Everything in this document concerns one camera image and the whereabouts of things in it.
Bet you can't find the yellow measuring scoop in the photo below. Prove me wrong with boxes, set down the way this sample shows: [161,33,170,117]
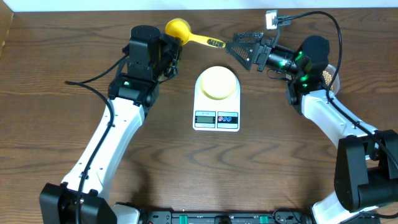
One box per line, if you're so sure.
[165,18,226,49]

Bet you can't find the soybeans in container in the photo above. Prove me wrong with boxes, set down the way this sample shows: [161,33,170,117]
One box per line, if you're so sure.
[322,70,334,91]

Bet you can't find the wooden side panel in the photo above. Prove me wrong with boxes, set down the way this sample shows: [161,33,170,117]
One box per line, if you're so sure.
[0,0,14,54]

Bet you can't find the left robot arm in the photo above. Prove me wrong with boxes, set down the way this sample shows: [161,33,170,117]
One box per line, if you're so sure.
[39,25,182,223]

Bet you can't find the white digital kitchen scale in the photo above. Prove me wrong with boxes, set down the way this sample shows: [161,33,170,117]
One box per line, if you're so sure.
[192,71,241,132]

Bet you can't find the yellow plastic bowl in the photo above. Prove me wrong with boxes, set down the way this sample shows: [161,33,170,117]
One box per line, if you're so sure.
[199,66,237,100]

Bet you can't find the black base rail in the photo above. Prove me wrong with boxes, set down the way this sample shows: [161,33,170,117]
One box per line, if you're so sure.
[137,208,317,224]

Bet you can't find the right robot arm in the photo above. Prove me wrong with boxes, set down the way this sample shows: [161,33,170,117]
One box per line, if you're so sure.
[226,32,397,223]

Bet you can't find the clear plastic container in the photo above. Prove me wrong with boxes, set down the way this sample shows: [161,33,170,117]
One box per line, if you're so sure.
[322,64,340,95]

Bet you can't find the right black cable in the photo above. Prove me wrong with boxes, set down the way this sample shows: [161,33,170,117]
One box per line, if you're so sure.
[273,11,398,175]

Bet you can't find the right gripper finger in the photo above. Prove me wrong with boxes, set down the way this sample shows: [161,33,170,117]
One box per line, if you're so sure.
[233,32,264,42]
[226,42,260,71]

